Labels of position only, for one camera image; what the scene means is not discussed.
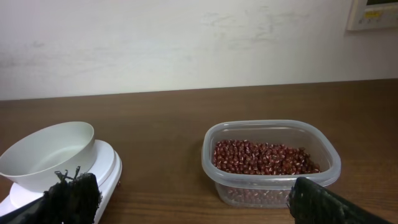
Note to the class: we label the red adzuki beans pile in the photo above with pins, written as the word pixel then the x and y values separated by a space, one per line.
pixel 253 158

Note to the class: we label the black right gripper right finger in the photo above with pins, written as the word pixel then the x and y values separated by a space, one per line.
pixel 310 203

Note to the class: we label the white round bowl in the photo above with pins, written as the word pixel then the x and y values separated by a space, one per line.
pixel 33 161

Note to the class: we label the white wall control panel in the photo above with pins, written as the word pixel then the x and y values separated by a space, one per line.
pixel 372 14

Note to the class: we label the clear plastic food container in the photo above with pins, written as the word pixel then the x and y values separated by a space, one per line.
pixel 267 191

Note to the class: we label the white digital kitchen scale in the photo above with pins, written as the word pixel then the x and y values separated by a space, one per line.
pixel 107 169

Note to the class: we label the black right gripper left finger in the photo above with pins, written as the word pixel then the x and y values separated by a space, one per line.
pixel 72 200

